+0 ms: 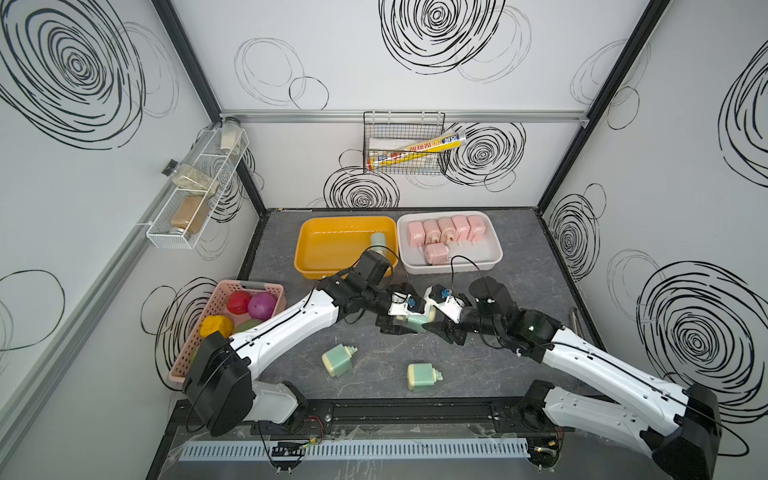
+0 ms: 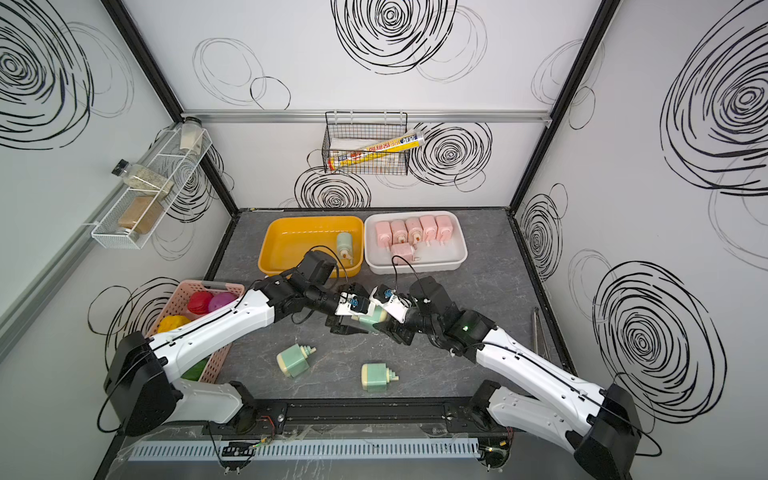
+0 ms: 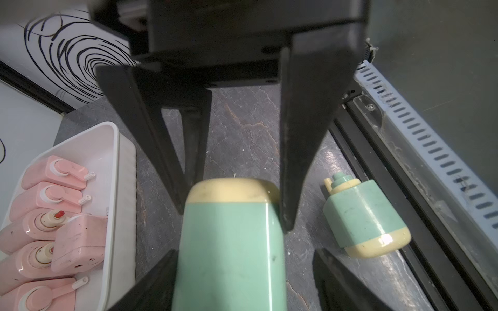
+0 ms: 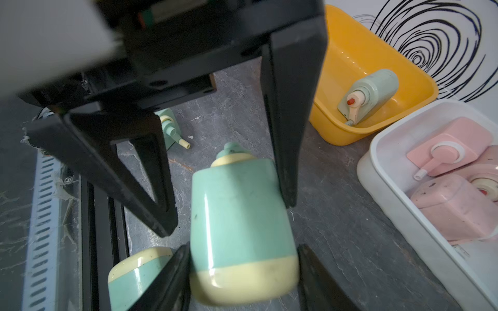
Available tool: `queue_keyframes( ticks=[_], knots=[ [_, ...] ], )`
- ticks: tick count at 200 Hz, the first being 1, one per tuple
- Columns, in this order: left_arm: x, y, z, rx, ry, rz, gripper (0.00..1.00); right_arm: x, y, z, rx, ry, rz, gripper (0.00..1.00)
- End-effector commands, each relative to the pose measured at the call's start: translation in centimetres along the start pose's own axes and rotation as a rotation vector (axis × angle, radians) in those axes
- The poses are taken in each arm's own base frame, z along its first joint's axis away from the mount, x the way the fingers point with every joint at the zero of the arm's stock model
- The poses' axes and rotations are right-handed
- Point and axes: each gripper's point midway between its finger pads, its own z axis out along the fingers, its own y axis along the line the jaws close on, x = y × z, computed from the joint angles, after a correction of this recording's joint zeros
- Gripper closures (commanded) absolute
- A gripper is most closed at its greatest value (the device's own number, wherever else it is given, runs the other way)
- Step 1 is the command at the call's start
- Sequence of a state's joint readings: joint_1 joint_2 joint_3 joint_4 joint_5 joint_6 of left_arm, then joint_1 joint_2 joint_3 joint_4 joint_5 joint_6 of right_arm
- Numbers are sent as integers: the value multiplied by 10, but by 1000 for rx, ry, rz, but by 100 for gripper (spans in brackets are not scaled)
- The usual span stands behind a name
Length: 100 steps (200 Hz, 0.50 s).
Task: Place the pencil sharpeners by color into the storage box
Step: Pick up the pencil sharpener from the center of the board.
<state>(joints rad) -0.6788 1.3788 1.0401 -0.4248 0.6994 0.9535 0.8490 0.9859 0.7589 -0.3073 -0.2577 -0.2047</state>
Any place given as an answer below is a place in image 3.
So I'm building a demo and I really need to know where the white plastic tray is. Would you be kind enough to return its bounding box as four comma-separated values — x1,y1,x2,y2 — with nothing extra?
1,122,137,310

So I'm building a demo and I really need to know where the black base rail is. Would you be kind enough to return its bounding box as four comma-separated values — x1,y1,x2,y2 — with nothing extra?
329,81,497,310

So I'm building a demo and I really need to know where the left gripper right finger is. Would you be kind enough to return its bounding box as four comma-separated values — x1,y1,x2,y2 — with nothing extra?
312,248,391,311

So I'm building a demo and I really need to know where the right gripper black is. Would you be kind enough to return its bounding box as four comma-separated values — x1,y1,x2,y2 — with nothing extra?
89,1,370,232

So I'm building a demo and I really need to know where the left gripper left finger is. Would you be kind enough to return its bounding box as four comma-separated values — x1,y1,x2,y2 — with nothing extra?
109,250,178,311

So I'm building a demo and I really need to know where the white slotted cable duct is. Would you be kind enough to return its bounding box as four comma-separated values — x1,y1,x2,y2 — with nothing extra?
355,61,497,245

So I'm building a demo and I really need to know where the pink sharpener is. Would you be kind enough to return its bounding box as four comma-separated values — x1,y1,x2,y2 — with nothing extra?
9,181,92,222
1,241,54,295
1,209,75,255
51,215,108,275
21,155,97,190
1,277,89,311

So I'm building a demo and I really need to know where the green sharpener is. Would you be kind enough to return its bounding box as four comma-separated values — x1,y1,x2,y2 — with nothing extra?
172,178,287,310
323,172,412,259

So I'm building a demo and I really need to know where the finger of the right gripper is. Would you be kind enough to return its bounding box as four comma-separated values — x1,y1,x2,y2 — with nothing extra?
96,66,212,215

